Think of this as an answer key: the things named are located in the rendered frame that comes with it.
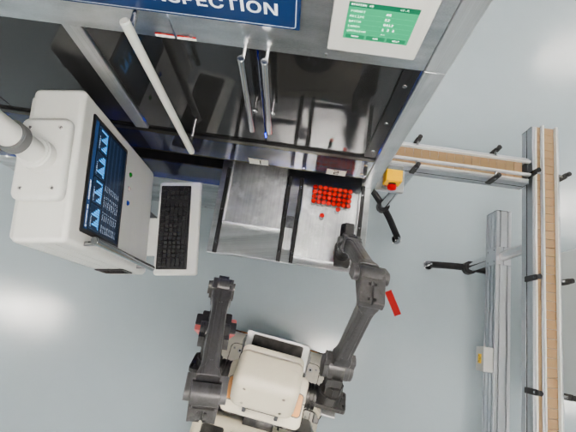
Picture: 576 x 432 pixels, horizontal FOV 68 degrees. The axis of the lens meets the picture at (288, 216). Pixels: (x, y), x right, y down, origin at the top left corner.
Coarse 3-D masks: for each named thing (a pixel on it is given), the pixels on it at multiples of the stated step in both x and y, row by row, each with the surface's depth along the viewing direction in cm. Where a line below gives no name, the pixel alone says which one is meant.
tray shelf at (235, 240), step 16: (224, 160) 203; (224, 176) 201; (288, 176) 201; (304, 176) 201; (320, 176) 201; (336, 176) 201; (352, 192) 199; (368, 192) 199; (288, 208) 197; (368, 208) 197; (224, 224) 195; (208, 240) 193; (224, 240) 193; (240, 240) 193; (256, 240) 193; (272, 240) 193; (240, 256) 192; (256, 256) 191; (272, 256) 191; (288, 256) 191
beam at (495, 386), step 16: (496, 224) 230; (496, 240) 228; (496, 256) 225; (496, 272) 223; (496, 288) 221; (496, 304) 219; (496, 320) 217; (496, 336) 215; (496, 352) 213; (496, 368) 211; (496, 384) 209; (496, 400) 208; (496, 416) 207
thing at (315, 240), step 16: (304, 192) 199; (304, 208) 197; (320, 208) 197; (352, 208) 197; (304, 224) 195; (320, 224) 195; (336, 224) 195; (304, 240) 193; (320, 240) 193; (336, 240) 193; (304, 256) 188; (320, 256) 191
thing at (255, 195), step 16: (240, 176) 201; (256, 176) 201; (272, 176) 201; (240, 192) 198; (256, 192) 199; (272, 192) 199; (224, 208) 193; (240, 208) 196; (256, 208) 196; (272, 208) 197; (240, 224) 192; (256, 224) 195; (272, 224) 195
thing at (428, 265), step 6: (426, 264) 278; (432, 264) 272; (438, 264) 270; (444, 264) 269; (450, 264) 268; (456, 264) 267; (462, 264) 267; (462, 270) 267; (468, 270) 265; (480, 270) 266
